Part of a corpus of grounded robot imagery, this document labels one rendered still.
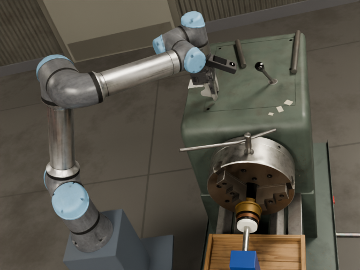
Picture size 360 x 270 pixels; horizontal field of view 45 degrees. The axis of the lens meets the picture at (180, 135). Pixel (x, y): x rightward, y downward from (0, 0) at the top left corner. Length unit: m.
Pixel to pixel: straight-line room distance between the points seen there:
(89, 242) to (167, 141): 2.03
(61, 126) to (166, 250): 0.78
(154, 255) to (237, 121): 0.71
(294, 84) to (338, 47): 2.42
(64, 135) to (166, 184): 1.81
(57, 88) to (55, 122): 0.19
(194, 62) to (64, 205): 0.62
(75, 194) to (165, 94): 2.60
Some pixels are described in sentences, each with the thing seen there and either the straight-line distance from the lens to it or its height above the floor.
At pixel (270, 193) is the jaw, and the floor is 1.11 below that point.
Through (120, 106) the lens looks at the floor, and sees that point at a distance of 4.06.
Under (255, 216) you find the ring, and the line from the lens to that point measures 1.51.
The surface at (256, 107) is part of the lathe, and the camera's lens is 1.65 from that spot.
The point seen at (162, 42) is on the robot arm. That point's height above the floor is 1.60.
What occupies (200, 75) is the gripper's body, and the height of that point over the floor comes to 1.41.
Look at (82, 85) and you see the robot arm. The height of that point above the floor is 1.68.
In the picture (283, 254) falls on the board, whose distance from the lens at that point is 1.68.
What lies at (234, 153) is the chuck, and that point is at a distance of 1.53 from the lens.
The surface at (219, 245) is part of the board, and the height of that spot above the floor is 0.88.
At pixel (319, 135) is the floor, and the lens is 3.29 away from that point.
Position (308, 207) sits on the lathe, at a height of 0.77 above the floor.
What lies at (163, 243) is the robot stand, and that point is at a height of 0.75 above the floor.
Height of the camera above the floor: 2.33
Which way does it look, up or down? 41 degrees down
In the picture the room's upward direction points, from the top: 19 degrees counter-clockwise
